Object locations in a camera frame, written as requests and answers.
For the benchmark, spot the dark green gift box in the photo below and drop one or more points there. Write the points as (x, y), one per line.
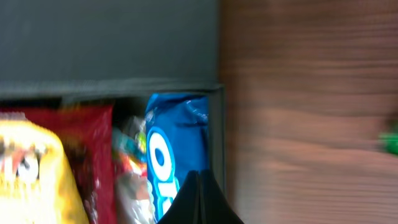
(81, 50)

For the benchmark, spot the green Haribo gummy bag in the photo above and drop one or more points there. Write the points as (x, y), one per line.
(131, 187)

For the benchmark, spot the blue Oreo cookie pack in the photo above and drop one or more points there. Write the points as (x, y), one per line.
(176, 143)

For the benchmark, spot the green red candy bar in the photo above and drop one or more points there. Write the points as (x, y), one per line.
(389, 142)

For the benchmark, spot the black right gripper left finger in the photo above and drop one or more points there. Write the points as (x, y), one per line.
(185, 208)

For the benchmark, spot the yellow nut snack bag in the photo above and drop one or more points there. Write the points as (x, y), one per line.
(37, 183)

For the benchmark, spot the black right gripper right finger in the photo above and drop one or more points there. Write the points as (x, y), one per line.
(213, 204)

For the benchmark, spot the red Hacks candy bag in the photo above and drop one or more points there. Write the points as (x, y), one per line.
(86, 135)

